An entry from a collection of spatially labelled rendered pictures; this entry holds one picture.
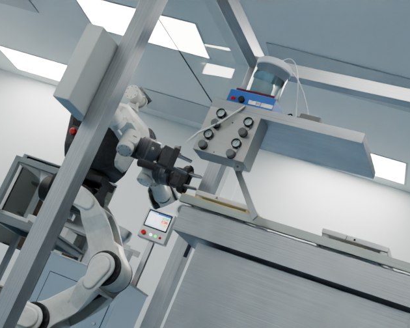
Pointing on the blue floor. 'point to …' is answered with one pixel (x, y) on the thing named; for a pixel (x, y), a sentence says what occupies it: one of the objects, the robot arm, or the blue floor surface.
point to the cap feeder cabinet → (45, 286)
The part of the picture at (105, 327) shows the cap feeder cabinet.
